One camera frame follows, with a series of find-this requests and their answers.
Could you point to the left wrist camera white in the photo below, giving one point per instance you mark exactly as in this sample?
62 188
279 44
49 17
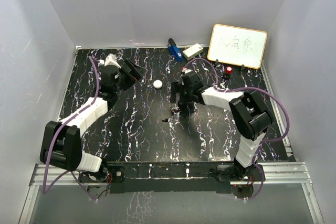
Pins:
110 60

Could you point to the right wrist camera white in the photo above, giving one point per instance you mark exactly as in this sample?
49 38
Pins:
186 72

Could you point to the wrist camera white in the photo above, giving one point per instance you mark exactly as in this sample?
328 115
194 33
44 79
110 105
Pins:
186 72
110 60

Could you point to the small white box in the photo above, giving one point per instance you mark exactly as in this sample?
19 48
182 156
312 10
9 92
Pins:
192 51

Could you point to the white earbud charging case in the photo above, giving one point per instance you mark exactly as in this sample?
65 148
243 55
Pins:
157 84

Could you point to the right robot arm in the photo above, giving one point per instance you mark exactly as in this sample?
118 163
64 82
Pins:
251 116

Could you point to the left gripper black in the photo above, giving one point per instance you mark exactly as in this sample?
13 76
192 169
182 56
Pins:
136 74

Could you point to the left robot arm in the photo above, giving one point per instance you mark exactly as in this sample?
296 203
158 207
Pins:
61 145

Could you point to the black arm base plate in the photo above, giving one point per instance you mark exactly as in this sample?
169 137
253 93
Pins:
170 176

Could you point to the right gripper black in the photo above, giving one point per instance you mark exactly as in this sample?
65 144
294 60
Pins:
176 88

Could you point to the whiteboard with yellow frame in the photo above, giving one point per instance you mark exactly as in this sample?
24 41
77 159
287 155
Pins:
237 46

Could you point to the red emergency stop button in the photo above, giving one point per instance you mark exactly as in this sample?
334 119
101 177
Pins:
227 73

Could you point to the blue stapler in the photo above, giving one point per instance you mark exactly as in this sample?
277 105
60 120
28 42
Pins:
174 50

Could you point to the aluminium rail frame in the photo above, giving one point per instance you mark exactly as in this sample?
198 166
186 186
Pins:
175 193

